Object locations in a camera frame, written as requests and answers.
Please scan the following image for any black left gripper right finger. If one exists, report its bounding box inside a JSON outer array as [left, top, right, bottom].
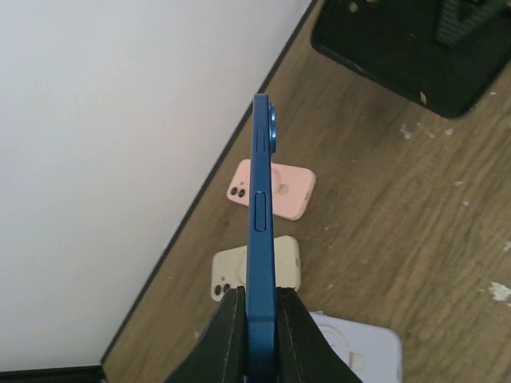
[[276, 287, 359, 383]]

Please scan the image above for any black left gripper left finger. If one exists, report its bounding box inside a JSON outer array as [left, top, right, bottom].
[[165, 287, 247, 383]]

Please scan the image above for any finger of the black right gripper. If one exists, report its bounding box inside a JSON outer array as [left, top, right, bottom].
[[435, 0, 499, 44]]

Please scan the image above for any black phone case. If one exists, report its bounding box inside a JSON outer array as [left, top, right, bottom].
[[311, 1, 510, 118]]

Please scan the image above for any blue smartphone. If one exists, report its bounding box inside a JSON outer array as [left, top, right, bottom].
[[245, 93, 278, 382]]

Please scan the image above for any lavender phone case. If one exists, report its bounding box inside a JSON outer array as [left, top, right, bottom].
[[311, 311, 402, 383]]

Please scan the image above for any cream phone case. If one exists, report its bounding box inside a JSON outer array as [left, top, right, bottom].
[[210, 235, 301, 302]]

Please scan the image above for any pink phone case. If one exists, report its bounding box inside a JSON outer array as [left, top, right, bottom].
[[226, 159, 316, 221]]

